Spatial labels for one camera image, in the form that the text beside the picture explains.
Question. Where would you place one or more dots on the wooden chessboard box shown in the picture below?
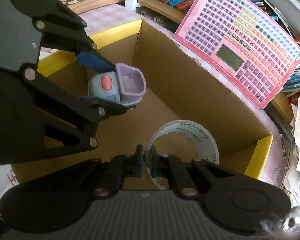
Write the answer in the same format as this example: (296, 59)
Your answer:
(95, 1)

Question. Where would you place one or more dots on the clear tape roll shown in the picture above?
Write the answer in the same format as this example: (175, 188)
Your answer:
(190, 130)

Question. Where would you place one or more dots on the pink toy keyboard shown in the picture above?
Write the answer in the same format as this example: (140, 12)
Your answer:
(240, 30)

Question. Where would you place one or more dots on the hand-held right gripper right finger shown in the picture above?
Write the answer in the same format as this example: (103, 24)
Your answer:
(153, 165)

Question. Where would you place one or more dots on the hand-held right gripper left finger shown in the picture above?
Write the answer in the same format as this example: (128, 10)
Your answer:
(140, 165)

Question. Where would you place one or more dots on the grey fluffy charm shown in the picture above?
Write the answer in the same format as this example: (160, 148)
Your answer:
(285, 225)

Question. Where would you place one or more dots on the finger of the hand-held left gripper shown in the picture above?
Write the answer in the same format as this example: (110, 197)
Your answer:
(110, 108)
(95, 61)

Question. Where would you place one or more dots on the purple grey plastic toy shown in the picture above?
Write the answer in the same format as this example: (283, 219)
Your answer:
(130, 82)

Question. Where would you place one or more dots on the pink checkered tablecloth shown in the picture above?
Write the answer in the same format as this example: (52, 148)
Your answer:
(107, 15)

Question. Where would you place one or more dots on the yellow cardboard box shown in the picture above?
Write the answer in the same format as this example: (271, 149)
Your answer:
(190, 80)

